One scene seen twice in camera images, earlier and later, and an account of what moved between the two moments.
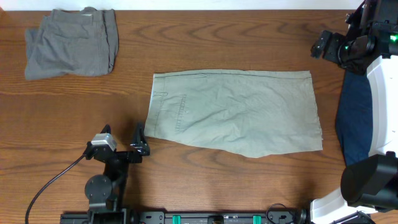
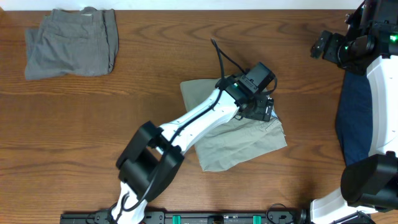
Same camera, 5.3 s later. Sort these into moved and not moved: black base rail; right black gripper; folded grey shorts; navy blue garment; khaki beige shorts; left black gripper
Moved: khaki beige shorts; left black gripper
Not moved: navy blue garment; right black gripper; folded grey shorts; black base rail
